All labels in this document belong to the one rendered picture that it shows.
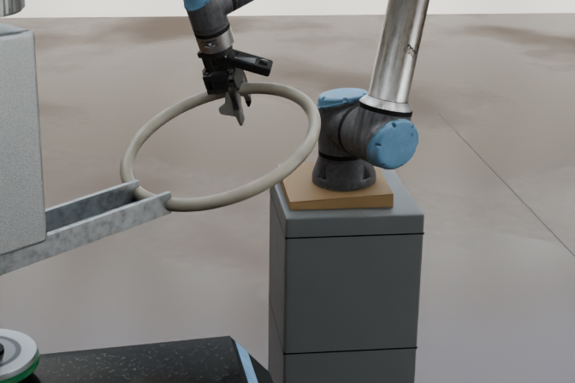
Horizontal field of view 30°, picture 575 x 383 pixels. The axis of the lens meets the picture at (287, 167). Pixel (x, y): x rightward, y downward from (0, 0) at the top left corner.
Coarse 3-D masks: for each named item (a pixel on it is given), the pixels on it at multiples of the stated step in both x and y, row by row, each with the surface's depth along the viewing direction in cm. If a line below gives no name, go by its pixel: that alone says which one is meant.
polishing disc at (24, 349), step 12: (0, 336) 223; (12, 336) 223; (24, 336) 223; (12, 348) 218; (24, 348) 219; (36, 348) 219; (0, 360) 214; (12, 360) 214; (24, 360) 214; (0, 372) 209; (12, 372) 210
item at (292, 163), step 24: (192, 96) 271; (216, 96) 270; (288, 96) 261; (168, 120) 268; (312, 120) 247; (312, 144) 241; (120, 168) 253; (288, 168) 236; (144, 192) 241; (240, 192) 232
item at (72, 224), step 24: (96, 192) 236; (120, 192) 240; (168, 192) 236; (48, 216) 227; (72, 216) 232; (96, 216) 223; (120, 216) 227; (144, 216) 232; (48, 240) 214; (72, 240) 219; (0, 264) 207; (24, 264) 211
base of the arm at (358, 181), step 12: (324, 156) 312; (336, 156) 309; (348, 156) 309; (324, 168) 313; (336, 168) 310; (348, 168) 310; (360, 168) 311; (372, 168) 315; (312, 180) 318; (324, 180) 312; (336, 180) 310; (348, 180) 310; (360, 180) 311; (372, 180) 314
